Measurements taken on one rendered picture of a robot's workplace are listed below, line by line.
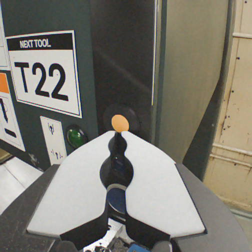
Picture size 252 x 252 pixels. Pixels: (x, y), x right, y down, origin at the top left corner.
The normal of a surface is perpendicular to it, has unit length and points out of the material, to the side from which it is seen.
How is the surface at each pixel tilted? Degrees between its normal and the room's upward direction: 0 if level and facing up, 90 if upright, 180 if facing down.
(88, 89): 90
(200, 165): 90
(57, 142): 90
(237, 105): 90
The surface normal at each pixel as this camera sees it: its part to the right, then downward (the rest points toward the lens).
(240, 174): -0.49, 0.41
